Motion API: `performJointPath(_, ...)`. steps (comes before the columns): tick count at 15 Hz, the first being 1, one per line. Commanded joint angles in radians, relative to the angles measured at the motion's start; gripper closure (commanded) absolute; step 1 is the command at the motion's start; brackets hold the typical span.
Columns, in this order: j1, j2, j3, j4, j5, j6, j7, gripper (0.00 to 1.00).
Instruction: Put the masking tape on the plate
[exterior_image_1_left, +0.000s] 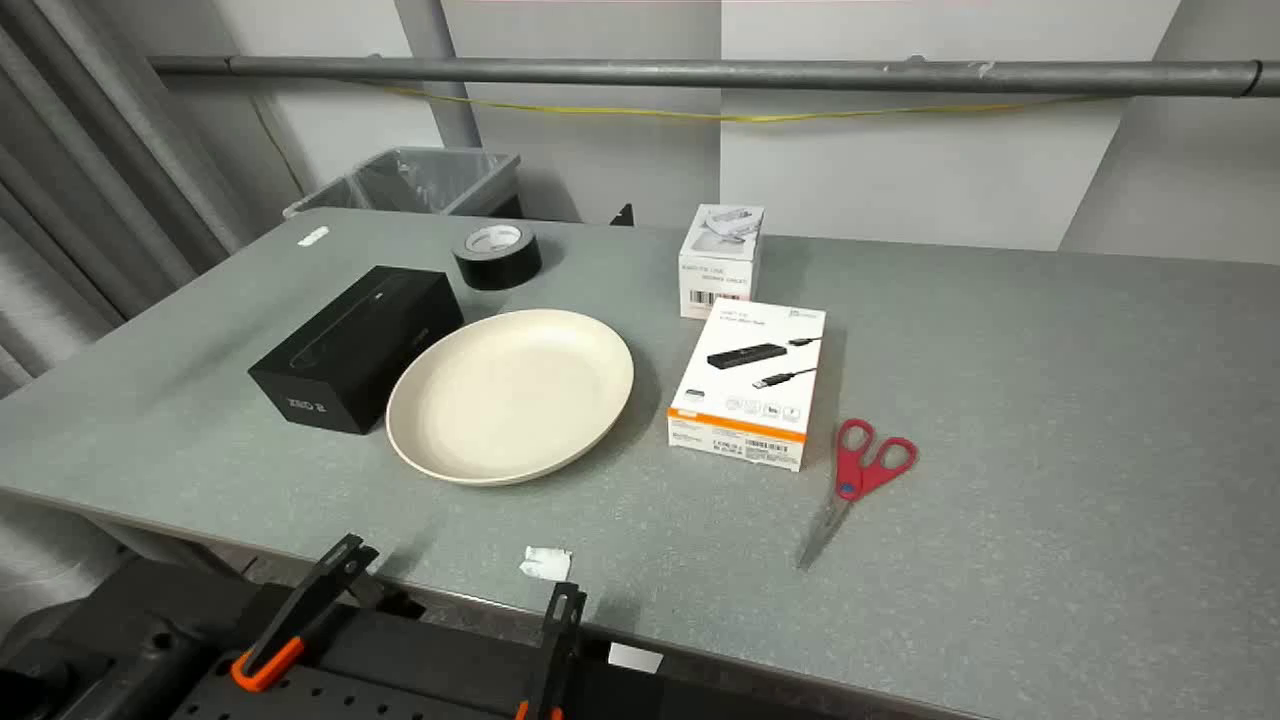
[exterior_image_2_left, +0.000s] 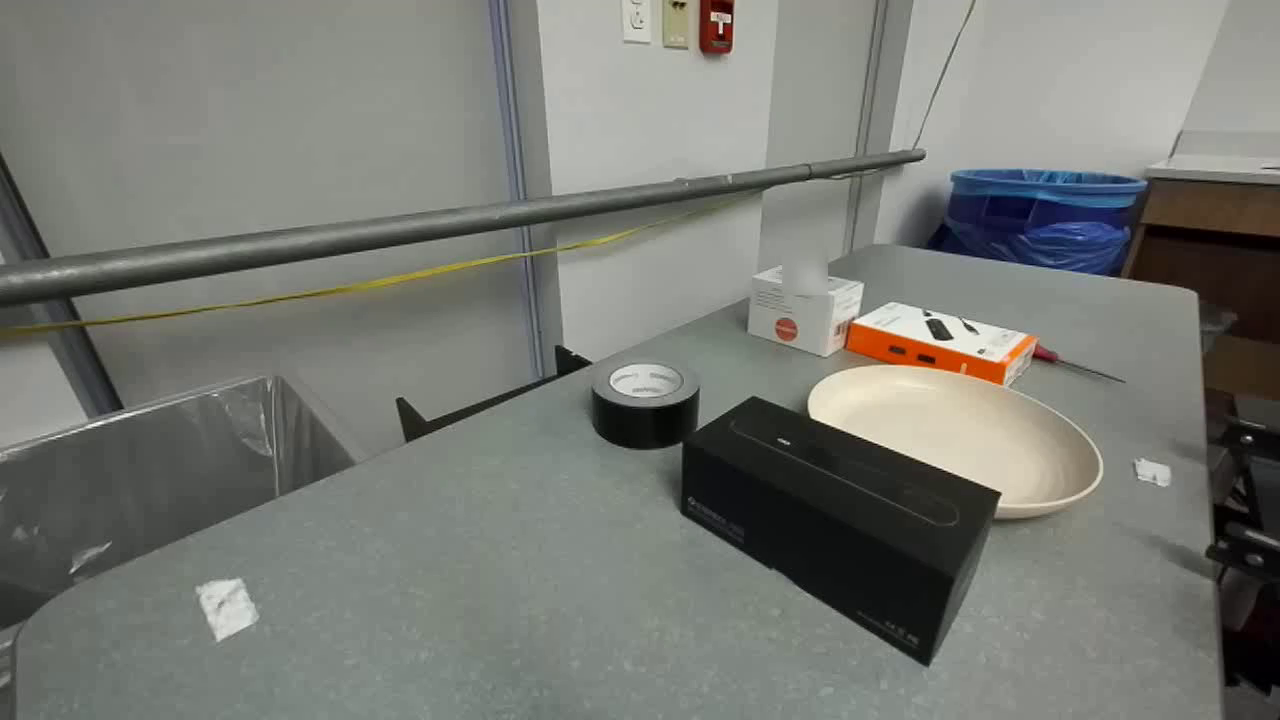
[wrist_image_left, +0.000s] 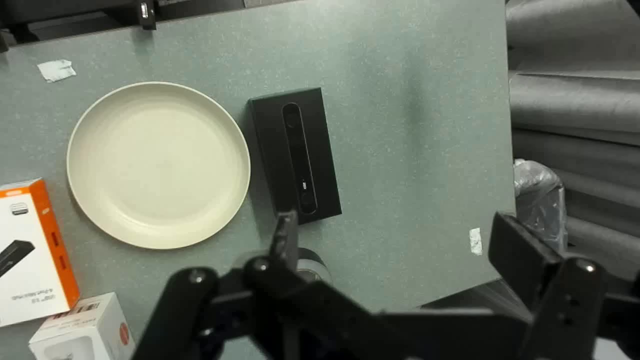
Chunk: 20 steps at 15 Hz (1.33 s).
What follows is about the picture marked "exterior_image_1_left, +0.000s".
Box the black masking tape roll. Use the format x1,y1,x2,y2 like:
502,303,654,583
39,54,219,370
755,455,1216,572
452,219,547,292

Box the cream round plate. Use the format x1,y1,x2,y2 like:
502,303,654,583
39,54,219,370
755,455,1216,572
381,303,639,492

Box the white box with orange stripe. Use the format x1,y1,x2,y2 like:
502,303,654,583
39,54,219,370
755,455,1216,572
665,296,832,477

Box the small white cardboard box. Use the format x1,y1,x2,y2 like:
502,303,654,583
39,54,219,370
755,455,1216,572
678,199,770,326

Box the grey plastic bin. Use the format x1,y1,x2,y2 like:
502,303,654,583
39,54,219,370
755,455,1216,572
281,146,527,226

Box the black rectangular box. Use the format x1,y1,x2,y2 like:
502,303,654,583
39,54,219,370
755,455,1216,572
244,265,468,438

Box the white label on workbench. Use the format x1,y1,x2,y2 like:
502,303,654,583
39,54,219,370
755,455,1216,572
606,639,668,677

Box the black orange bar clamp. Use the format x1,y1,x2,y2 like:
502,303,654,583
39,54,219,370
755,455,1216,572
228,532,383,698
515,581,591,720

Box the horizontal grey metal pipe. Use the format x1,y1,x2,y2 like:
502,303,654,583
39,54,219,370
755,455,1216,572
149,54,1280,100

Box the black workbench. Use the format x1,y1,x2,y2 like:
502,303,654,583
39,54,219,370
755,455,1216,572
0,551,936,720

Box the grey curtain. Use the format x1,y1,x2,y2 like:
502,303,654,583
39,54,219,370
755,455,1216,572
0,0,244,402

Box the red handled scissors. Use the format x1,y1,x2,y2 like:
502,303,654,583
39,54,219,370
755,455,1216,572
798,416,925,572

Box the yellow strip along wall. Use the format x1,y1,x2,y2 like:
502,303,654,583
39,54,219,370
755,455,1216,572
383,86,1078,136

